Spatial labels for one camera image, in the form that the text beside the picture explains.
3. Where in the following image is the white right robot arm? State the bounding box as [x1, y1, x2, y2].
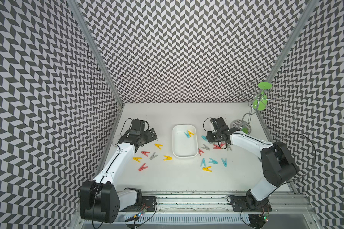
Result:
[206, 117, 299, 210]

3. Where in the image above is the red clothespin group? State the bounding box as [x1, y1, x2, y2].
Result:
[213, 143, 226, 149]

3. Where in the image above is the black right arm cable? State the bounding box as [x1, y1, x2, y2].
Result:
[275, 133, 317, 184]

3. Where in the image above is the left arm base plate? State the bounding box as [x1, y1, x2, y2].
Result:
[122, 196, 157, 212]

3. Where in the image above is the aluminium front rail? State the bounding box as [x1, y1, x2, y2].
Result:
[74, 191, 316, 215]

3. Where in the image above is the red clothespin lower left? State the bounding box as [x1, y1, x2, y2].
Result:
[138, 163, 148, 171]

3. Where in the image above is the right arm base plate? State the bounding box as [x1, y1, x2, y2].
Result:
[228, 195, 272, 213]

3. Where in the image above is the chrome green jewelry stand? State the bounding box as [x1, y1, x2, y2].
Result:
[230, 82, 284, 134]

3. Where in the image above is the clear drinking glass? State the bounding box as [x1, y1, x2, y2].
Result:
[110, 135, 118, 147]

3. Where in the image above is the white plastic storage box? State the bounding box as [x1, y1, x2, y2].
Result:
[172, 124, 199, 159]

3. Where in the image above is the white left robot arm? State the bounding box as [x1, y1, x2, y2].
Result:
[80, 119, 158, 223]

